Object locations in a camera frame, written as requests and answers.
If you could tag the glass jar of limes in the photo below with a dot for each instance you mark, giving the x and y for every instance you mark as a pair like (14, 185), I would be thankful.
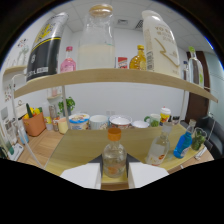
(199, 139)

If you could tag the large white milk bottle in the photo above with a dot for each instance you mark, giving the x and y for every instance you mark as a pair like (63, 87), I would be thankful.
(161, 46)

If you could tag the small pink bottle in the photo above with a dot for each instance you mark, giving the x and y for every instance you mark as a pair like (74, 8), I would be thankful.
(68, 64)

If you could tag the ceiling air vent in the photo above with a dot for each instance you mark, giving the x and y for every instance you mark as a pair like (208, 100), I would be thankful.
(139, 24)

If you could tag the wooden wall shelf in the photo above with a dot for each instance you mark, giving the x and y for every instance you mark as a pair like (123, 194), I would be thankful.
(13, 70)

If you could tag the gripper right finger white block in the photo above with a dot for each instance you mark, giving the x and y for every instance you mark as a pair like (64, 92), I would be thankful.
(146, 175)

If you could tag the clear bottle blue cap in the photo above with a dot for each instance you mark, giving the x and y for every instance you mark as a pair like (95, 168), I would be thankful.
(185, 70)

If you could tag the clear bottle red label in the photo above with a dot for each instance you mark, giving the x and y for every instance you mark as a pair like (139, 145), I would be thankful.
(158, 148)

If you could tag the blue liquid bottle silver cap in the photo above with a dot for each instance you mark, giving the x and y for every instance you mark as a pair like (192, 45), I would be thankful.
(183, 145)

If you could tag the gripper left finger white block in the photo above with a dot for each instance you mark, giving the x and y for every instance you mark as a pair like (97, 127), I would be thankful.
(81, 175)

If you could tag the clear bottle orange cap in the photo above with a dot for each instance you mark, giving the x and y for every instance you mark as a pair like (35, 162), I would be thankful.
(114, 158)

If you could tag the light blue cup white lid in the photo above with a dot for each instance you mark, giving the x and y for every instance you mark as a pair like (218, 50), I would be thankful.
(22, 136)

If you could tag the green mug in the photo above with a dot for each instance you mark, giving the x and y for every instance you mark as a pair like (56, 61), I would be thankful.
(154, 120)

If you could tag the orange storage basket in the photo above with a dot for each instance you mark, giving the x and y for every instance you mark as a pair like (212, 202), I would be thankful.
(34, 126)

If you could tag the small white bowl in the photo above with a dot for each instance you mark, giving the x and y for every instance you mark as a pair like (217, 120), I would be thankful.
(140, 124)

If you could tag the blue rimmed food tub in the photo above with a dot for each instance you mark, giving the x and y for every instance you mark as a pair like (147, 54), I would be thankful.
(79, 121)

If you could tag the green potted plant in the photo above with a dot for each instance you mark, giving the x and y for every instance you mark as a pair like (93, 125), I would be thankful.
(68, 105)

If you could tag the patterned white bowl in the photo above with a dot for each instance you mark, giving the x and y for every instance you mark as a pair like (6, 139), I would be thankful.
(120, 122)

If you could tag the square ceiling fixture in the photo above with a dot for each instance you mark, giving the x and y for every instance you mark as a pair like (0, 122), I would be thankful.
(122, 21)

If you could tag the amber round bottle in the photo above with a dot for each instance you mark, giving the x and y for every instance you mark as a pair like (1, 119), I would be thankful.
(137, 60)

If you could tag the glass jar cork lid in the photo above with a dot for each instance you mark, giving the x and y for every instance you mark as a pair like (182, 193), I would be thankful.
(96, 50)

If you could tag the instant noodle cup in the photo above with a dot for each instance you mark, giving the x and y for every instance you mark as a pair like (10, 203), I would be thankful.
(165, 116)

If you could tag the brown door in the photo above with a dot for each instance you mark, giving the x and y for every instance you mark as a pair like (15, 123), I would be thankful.
(197, 106)

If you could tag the white frame wooden shelf rack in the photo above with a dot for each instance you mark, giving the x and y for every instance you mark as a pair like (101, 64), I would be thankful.
(110, 76)

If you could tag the tall black yellow can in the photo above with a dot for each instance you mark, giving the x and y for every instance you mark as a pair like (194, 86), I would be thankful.
(45, 50)

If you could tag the black armchair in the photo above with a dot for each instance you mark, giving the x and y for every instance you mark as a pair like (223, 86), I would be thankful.
(215, 136)

